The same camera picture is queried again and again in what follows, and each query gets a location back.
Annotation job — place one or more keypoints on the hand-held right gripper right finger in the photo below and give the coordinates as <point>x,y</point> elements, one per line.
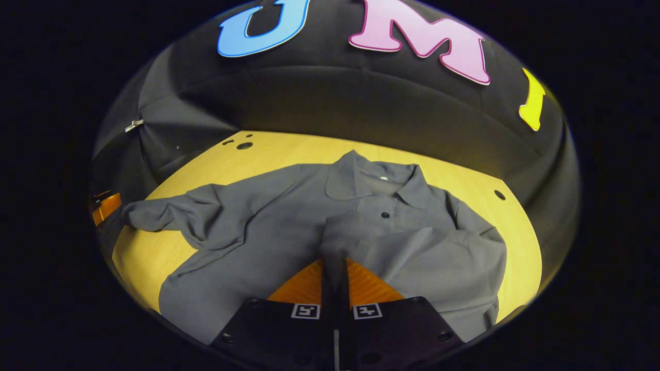
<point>392,335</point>

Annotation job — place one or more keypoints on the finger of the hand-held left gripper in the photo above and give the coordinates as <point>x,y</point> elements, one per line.
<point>106,207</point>

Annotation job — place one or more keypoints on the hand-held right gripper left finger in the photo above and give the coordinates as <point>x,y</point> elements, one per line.
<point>289,335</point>

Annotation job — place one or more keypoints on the grey collared shirt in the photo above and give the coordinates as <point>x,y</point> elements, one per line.
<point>268,221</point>

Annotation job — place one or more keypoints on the black backdrop cloth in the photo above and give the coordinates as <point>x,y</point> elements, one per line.
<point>335,93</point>

